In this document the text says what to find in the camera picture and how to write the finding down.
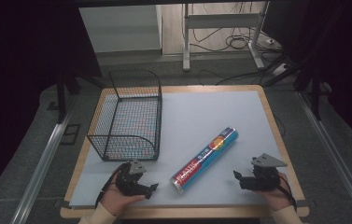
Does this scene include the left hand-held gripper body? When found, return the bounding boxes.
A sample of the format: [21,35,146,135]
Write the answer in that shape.
[114,159,149,197]

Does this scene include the white metal desk frame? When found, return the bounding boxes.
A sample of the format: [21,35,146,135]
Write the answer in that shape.
[181,0,271,72]

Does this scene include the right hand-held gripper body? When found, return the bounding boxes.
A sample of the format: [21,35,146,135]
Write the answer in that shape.
[240,153,289,191]

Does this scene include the person's right hand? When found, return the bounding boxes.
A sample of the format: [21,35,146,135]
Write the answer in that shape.
[255,172,294,213]

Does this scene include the black metal stand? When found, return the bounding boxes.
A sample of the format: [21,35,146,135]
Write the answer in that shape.
[262,52,325,121]
[55,70,106,125]

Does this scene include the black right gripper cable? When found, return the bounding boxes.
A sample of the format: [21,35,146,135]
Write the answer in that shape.
[277,173,298,212]

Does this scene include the person's left hand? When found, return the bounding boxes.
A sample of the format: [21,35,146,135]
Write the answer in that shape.
[99,181,147,217]

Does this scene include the blue plastic wrap roll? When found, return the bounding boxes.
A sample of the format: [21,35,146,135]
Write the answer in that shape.
[170,126,240,194]

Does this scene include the white power strip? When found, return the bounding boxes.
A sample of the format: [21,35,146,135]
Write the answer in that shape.
[271,63,289,77]

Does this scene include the black floor cables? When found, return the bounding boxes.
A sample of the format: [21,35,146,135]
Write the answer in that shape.
[184,2,289,87]

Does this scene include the black floor plate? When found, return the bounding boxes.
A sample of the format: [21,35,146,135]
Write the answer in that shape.
[59,123,81,146]

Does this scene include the pale grey table mat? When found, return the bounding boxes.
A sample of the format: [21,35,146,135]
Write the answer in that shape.
[68,90,287,209]

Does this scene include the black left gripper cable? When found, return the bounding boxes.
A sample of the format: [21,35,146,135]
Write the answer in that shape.
[94,162,130,208]

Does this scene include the black wire mesh basket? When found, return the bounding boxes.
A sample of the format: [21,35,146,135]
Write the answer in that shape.
[86,68,163,161]

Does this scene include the aluminium rail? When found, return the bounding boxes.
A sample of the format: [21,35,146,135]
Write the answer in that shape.
[9,98,77,224]
[297,91,352,224]

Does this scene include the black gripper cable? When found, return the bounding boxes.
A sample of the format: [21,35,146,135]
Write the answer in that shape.
[277,173,298,212]
[94,162,130,208]

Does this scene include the dark curtain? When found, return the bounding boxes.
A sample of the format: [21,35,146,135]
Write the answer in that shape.
[261,0,352,153]
[0,0,104,210]

